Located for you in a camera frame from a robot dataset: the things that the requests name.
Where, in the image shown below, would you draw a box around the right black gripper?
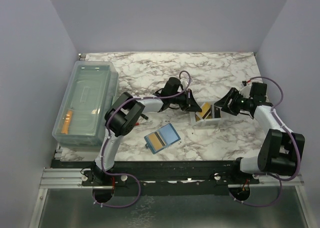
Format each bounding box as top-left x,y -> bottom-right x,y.
214,88 -> 253,116

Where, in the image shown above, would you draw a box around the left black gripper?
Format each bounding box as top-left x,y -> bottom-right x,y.
169,89 -> 201,112

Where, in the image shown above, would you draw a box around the gold credit card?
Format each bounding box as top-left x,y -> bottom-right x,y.
199,102 -> 212,116
148,132 -> 166,151

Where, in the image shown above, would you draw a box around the credit cards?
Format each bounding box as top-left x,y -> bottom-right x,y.
195,113 -> 213,122

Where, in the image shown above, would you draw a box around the clear acrylic card box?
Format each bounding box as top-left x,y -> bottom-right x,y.
189,102 -> 227,127

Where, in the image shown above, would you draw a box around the teal leather card holder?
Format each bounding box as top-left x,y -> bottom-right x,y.
144,123 -> 181,154

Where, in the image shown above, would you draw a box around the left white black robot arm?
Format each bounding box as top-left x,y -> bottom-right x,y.
93,77 -> 202,185

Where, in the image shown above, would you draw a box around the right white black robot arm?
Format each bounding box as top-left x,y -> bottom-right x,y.
214,82 -> 305,184

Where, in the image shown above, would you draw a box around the blue red screwdriver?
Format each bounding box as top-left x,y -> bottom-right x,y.
135,121 -> 152,126

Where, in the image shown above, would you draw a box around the clear plastic storage bin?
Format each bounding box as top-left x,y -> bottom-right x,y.
52,61 -> 119,150

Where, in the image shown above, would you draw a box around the orange tool in bin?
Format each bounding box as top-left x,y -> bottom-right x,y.
61,109 -> 73,134

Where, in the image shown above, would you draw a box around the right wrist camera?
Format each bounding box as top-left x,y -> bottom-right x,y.
239,83 -> 251,98

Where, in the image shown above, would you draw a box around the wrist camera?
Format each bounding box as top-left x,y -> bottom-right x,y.
239,83 -> 251,98
181,79 -> 193,90

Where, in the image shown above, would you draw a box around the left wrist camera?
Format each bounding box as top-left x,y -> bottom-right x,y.
181,79 -> 193,90

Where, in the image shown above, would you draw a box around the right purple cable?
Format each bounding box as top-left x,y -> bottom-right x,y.
241,76 -> 302,206

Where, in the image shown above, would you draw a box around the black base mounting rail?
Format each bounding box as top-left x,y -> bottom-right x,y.
50,160 -> 258,196

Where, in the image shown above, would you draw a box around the aluminium extrusion rail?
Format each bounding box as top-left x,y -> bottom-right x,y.
39,168 -> 305,189

